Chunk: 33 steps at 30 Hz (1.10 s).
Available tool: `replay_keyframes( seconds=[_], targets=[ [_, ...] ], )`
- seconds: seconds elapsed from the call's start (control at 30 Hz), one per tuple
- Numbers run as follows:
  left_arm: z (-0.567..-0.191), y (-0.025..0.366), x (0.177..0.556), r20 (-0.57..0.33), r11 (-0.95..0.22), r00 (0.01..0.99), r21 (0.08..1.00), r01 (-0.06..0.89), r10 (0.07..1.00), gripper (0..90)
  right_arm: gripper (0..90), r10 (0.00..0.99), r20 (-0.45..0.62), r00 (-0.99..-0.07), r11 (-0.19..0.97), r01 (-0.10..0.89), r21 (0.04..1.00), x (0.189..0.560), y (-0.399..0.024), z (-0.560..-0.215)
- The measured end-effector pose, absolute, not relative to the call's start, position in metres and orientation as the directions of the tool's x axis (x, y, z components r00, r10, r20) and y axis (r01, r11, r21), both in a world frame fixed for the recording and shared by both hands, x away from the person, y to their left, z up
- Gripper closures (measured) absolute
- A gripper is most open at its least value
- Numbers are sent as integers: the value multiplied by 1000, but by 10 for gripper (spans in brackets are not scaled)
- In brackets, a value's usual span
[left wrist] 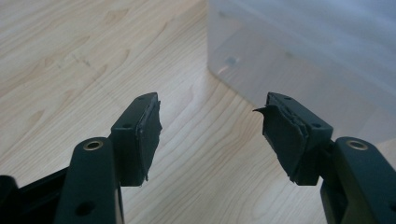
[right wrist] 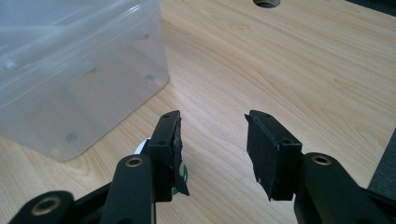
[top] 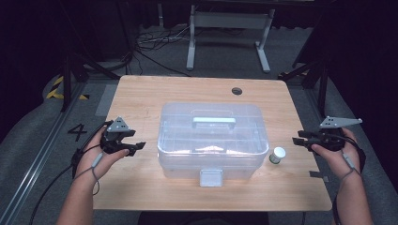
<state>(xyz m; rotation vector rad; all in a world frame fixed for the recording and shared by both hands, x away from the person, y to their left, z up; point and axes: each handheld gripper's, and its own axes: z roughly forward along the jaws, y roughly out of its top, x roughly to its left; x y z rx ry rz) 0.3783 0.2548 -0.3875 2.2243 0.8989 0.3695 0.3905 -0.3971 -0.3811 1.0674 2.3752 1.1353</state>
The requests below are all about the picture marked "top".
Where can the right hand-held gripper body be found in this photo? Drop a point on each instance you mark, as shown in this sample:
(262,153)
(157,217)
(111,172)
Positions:
(330,139)

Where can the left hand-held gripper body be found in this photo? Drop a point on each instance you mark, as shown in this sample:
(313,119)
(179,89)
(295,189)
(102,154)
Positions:
(114,140)

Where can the small white-capped bottle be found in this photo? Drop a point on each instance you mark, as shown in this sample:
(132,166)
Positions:
(277,154)

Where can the clear plastic storage box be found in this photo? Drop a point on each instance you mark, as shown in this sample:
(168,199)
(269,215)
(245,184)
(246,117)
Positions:
(212,140)

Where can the person's right hand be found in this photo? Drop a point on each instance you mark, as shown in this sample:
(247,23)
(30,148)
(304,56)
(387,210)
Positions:
(339,162)

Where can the person's left hand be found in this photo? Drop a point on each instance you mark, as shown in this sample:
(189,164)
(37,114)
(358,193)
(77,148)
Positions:
(94,165)

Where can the black metal stand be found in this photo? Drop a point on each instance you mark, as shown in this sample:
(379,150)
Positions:
(66,84)
(322,87)

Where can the yellow and black floor tape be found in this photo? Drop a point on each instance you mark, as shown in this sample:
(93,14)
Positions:
(53,92)

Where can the person's dark clothing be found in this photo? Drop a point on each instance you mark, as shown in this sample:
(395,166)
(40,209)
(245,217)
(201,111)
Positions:
(203,218)

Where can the aluminium floor rail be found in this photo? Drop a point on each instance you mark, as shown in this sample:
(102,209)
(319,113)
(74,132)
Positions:
(34,162)

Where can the white metal desk frame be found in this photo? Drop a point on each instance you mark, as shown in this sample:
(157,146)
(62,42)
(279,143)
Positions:
(230,21)

